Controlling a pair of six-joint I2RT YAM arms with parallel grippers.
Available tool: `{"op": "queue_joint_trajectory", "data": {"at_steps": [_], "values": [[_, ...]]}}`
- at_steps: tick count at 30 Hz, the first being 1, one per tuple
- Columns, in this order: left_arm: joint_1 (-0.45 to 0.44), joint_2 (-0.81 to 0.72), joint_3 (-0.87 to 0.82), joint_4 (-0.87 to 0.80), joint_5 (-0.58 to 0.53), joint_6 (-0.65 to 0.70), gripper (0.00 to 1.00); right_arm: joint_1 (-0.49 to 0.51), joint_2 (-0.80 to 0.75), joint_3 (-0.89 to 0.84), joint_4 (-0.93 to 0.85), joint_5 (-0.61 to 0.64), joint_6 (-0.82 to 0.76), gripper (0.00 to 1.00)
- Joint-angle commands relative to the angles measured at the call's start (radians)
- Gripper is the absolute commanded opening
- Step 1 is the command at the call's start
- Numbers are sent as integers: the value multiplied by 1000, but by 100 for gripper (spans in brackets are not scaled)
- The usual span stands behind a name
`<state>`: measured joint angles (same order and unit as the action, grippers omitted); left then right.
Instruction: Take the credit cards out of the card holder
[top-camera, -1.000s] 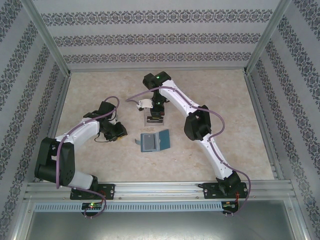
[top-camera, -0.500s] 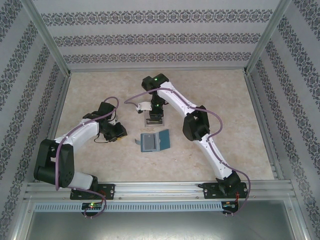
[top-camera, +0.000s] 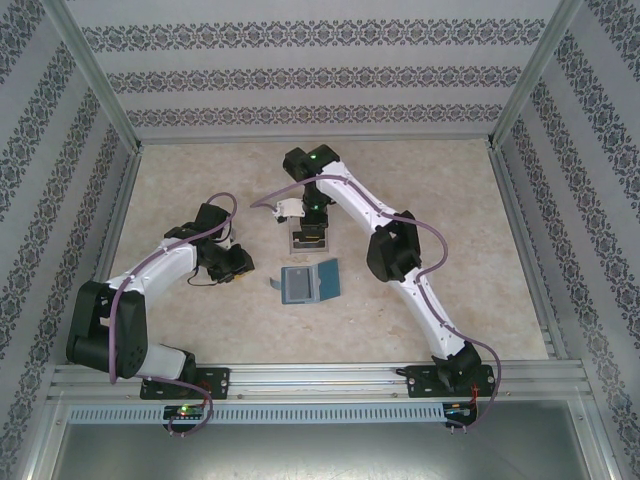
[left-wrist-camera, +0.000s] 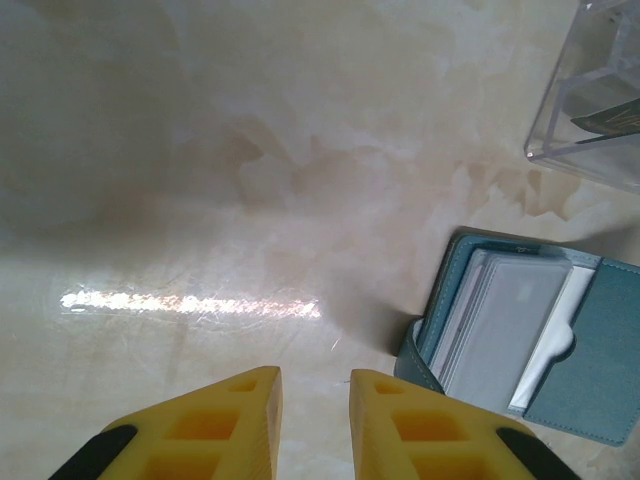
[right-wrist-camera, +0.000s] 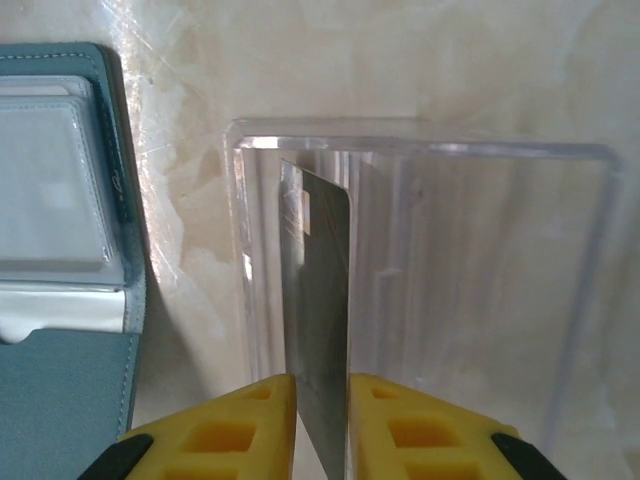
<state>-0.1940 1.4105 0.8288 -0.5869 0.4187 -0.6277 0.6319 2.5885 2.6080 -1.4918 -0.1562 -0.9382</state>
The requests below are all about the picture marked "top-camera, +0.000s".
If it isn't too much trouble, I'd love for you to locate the aluminium mounting rail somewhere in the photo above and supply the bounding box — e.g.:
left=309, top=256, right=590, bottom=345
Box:
left=47, top=360, right=587, bottom=401

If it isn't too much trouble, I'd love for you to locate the aluminium frame post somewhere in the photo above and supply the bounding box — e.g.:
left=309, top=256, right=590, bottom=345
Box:
left=485, top=0, right=599, bottom=151
left=43, top=0, right=144, bottom=154

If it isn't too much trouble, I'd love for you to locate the circuit board with green light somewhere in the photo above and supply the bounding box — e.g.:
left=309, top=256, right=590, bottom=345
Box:
left=163, top=405, right=207, bottom=420

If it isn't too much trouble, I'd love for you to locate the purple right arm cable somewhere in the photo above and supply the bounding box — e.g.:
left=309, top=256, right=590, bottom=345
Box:
left=248, top=174, right=503, bottom=436

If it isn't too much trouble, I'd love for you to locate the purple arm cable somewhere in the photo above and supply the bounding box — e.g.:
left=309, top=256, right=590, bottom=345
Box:
left=248, top=174, right=503, bottom=436
left=108, top=192, right=239, bottom=440

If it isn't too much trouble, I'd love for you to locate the grey slotted cable duct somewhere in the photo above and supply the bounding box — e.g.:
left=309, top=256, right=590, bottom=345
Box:
left=67, top=403, right=447, bottom=424

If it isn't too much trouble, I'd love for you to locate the blue leather card holder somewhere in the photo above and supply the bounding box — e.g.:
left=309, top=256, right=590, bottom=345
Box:
left=269, top=258, right=344, bottom=305

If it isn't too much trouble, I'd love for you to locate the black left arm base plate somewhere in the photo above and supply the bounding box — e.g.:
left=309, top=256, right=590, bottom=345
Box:
left=139, top=367, right=232, bottom=401

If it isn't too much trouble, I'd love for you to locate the small circuit board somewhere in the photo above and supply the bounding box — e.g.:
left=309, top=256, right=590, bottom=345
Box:
left=442, top=401, right=482, bottom=419

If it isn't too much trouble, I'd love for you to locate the clear acrylic card box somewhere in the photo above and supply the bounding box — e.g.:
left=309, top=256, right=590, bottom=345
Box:
left=288, top=219, right=331, bottom=256

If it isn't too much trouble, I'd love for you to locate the aluminium table back rail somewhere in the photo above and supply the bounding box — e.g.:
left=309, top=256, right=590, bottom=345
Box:
left=137, top=130, right=494, bottom=147

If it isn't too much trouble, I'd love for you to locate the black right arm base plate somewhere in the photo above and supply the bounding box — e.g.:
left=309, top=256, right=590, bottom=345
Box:
left=405, top=364, right=495, bottom=400

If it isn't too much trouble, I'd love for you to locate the aluminium table side rail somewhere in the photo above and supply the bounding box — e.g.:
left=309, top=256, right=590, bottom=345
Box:
left=67, top=147, right=146, bottom=365
left=488, top=144, right=569, bottom=360

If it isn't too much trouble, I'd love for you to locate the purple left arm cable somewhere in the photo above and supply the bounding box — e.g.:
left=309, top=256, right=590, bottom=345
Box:
left=108, top=192, right=239, bottom=440

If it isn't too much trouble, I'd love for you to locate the grey metal sheet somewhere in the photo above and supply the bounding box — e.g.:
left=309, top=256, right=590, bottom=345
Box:
left=47, top=422, right=599, bottom=480

